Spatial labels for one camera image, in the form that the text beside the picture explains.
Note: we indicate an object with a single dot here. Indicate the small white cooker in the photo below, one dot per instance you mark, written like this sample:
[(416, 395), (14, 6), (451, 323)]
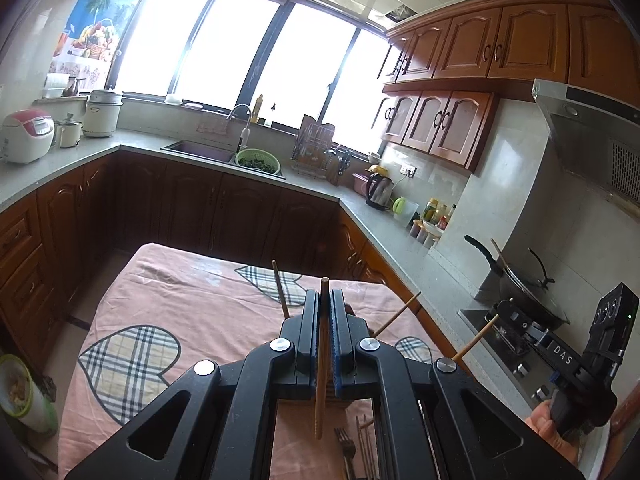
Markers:
[(69, 132)]

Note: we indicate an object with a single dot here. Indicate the white wall socket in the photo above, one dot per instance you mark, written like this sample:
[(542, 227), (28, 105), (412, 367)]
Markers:
[(409, 170)]

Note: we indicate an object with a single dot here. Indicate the dish rack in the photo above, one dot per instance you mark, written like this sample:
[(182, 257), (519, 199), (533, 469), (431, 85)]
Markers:
[(315, 147)]

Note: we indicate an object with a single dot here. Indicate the pink and white rice cooker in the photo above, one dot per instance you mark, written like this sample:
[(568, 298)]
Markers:
[(25, 135)]

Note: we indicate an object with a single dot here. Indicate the yellow soap bottle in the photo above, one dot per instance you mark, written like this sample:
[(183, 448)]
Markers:
[(257, 110)]

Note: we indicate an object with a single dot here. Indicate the wooden cabinets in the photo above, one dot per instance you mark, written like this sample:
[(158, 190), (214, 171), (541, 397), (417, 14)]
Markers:
[(475, 50), (200, 210)]

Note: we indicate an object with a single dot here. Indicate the large window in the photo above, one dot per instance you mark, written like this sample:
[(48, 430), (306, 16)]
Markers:
[(225, 50)]

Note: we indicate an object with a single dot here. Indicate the green colander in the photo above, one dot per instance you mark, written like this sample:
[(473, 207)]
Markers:
[(257, 161)]

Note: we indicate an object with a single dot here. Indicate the black wok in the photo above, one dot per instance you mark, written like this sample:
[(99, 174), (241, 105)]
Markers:
[(525, 295)]

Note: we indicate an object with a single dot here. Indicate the kitchen sink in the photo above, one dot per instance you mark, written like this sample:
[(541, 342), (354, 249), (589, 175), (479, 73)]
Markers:
[(200, 152)]

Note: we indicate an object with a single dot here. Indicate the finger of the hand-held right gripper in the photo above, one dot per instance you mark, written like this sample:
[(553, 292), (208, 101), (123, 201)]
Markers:
[(520, 317)]

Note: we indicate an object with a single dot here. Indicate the green cup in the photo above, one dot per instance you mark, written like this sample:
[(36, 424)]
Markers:
[(404, 210)]

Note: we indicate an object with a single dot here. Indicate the pink blanket with plaid hearts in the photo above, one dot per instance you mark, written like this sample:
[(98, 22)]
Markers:
[(200, 285)]

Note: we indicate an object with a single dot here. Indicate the wooden lower cabinets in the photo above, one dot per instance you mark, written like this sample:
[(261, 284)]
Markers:
[(200, 210)]

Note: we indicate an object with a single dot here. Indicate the person's right hand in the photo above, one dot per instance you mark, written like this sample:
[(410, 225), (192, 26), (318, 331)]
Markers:
[(544, 425)]

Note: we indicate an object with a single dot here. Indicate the tall white electric pot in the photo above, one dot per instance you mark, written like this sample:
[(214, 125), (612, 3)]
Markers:
[(101, 115)]

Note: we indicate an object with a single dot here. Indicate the group of condiment bottles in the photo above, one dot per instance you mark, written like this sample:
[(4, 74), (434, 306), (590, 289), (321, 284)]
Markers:
[(432, 220)]

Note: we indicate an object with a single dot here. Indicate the green waste bin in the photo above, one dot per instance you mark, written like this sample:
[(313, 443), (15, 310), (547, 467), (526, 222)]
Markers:
[(22, 395)]

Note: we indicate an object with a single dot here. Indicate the metal faucet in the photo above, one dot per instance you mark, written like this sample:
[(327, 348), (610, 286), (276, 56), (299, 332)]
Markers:
[(242, 127)]

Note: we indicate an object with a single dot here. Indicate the gas stove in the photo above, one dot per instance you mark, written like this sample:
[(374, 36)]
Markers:
[(490, 345)]

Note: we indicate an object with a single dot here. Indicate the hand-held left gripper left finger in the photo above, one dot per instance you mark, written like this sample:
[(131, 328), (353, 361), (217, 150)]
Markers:
[(310, 330)]

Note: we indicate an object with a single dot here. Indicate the pink container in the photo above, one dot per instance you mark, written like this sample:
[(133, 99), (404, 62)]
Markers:
[(360, 184)]

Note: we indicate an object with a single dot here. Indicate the steel range hood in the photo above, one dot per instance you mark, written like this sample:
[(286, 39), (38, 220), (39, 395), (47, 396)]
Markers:
[(585, 130)]

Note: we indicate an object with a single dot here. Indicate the wooden upper cabinets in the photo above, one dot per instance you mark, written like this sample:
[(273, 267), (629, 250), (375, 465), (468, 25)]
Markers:
[(475, 50)]

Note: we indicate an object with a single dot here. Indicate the palm and fruit wall poster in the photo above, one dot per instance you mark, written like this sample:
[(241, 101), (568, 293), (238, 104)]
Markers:
[(95, 20)]

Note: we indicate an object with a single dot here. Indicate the paper towel roll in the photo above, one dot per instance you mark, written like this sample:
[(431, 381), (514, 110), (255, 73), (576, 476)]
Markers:
[(56, 85)]

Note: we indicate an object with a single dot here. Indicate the small clear bottle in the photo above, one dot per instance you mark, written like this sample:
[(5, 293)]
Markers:
[(272, 116)]

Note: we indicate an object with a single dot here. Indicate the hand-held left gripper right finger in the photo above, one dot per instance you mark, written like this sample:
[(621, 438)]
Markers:
[(336, 350)]

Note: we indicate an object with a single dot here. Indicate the steel electric kettle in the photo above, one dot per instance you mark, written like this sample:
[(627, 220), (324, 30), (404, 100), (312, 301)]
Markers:
[(379, 191)]

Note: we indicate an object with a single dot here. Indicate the wooden chopstick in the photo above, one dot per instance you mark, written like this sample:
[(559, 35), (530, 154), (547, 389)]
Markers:
[(319, 410), (280, 287), (475, 341), (397, 315)]

